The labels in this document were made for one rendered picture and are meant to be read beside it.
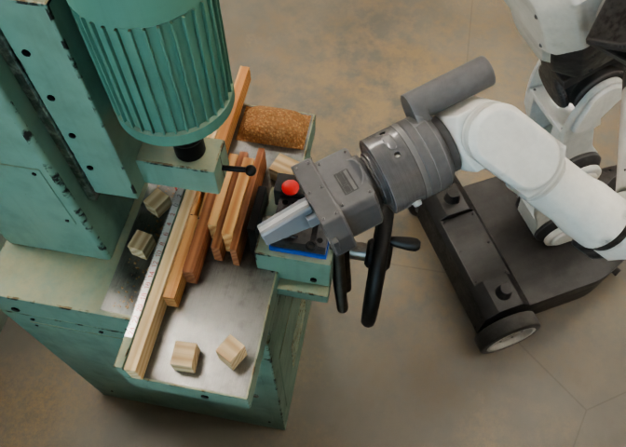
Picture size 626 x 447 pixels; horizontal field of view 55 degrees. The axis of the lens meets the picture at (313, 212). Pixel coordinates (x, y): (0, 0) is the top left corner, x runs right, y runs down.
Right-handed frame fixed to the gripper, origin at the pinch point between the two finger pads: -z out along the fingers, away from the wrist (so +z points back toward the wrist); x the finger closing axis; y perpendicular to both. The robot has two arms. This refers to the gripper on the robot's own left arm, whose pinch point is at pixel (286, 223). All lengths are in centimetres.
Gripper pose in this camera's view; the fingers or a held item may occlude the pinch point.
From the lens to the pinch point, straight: 65.0
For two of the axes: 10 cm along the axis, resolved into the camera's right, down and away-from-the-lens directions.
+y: -2.6, -5.7, -7.8
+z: 8.9, -4.5, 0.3
